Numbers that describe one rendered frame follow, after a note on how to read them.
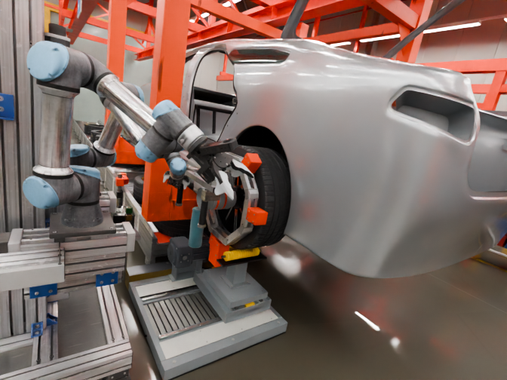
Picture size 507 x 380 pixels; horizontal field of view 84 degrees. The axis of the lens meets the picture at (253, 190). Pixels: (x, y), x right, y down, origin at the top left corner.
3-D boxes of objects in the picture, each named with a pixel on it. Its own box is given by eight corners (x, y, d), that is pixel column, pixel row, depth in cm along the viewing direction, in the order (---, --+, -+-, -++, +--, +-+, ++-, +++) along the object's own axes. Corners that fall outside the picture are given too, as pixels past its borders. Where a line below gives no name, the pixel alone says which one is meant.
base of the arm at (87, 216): (60, 229, 106) (60, 204, 104) (60, 215, 118) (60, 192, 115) (106, 226, 115) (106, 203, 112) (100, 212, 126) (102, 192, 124)
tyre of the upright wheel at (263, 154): (311, 169, 155) (249, 136, 203) (279, 167, 141) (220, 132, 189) (279, 265, 177) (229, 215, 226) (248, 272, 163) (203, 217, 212)
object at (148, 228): (161, 256, 223) (164, 231, 218) (149, 258, 217) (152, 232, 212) (109, 177, 414) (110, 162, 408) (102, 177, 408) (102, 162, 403)
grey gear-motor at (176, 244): (222, 277, 225) (228, 237, 217) (171, 289, 200) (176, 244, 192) (212, 266, 239) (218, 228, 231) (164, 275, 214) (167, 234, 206)
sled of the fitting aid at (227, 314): (269, 310, 196) (271, 298, 193) (224, 325, 174) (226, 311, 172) (232, 273, 234) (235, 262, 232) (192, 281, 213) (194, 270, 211)
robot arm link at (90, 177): (106, 197, 119) (108, 167, 115) (81, 206, 106) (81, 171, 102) (82, 191, 121) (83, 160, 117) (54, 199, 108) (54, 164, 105)
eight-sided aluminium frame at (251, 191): (247, 257, 161) (265, 164, 148) (238, 258, 157) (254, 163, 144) (207, 221, 203) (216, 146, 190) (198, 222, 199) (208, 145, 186)
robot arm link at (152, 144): (164, 162, 96) (183, 139, 93) (144, 166, 85) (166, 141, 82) (148, 145, 96) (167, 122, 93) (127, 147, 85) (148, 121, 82)
